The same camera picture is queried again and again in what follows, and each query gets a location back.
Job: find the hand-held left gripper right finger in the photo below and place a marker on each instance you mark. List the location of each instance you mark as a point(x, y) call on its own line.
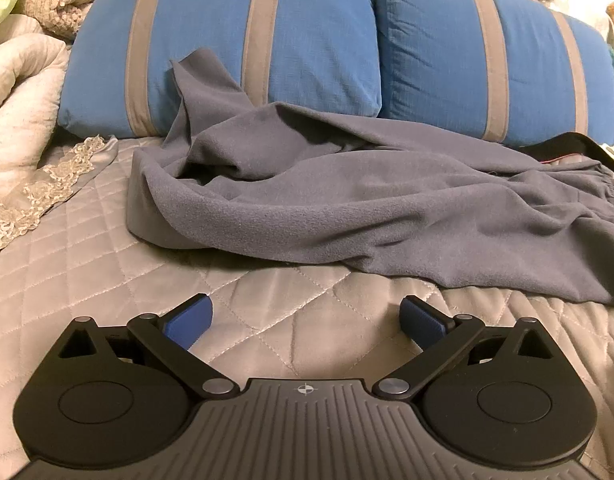
point(424, 322)

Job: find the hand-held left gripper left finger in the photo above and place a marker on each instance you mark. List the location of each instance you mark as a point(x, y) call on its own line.
point(187, 322)

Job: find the grey-blue fleece pants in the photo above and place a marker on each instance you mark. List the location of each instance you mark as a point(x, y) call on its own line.
point(337, 200)

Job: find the lace-trimmed satin cloth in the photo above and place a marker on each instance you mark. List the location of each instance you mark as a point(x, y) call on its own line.
point(37, 195)

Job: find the blue grey-striped pillow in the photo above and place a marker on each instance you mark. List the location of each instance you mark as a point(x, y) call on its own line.
point(202, 50)
point(437, 60)

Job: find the white puffy duvet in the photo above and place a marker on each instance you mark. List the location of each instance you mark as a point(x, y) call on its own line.
point(17, 110)

